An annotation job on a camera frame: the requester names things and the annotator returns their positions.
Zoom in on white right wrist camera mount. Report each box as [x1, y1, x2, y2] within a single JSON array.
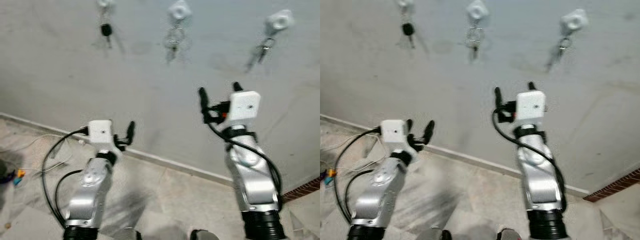
[[515, 90, 547, 126], [228, 91, 262, 124]]

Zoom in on dark robot leg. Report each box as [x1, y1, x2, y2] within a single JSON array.
[[190, 229, 222, 240], [417, 228, 454, 240], [112, 227, 144, 240], [497, 227, 524, 240]]

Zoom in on long black left arm cable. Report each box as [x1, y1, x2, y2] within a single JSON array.
[[41, 127, 91, 227], [333, 127, 383, 225]]

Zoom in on red brick floor edging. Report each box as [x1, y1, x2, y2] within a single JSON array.
[[281, 176, 321, 204], [582, 167, 640, 203]]

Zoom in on short black left arm cable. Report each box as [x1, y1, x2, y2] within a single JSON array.
[[343, 169, 375, 220], [54, 169, 84, 221]]

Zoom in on white wall hook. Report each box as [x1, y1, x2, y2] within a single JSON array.
[[559, 8, 589, 32], [264, 9, 295, 34], [465, 0, 490, 21], [167, 0, 193, 21]]

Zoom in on dark robot left leg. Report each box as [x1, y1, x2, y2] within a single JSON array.
[[112, 227, 144, 240], [417, 228, 454, 240]]

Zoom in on black-headed key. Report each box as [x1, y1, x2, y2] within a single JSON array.
[[101, 20, 114, 49], [402, 20, 416, 49]]

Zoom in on small key with ring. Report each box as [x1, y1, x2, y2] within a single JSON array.
[[546, 36, 574, 72], [246, 37, 276, 72]]

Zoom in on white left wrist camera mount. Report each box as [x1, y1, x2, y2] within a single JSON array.
[[88, 119, 117, 154], [380, 119, 410, 154]]

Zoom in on thin pale floor wires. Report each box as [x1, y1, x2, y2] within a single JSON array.
[[320, 132, 381, 176], [7, 132, 83, 177]]

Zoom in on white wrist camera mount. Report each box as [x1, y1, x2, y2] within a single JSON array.
[[380, 119, 410, 154], [515, 90, 547, 126], [88, 119, 117, 154], [228, 91, 262, 124]]

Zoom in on key bunch on large ring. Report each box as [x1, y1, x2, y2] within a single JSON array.
[[165, 26, 186, 63], [465, 26, 485, 63]]

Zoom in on dark robot right leg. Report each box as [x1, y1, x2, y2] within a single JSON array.
[[190, 229, 222, 240], [497, 227, 524, 240]]

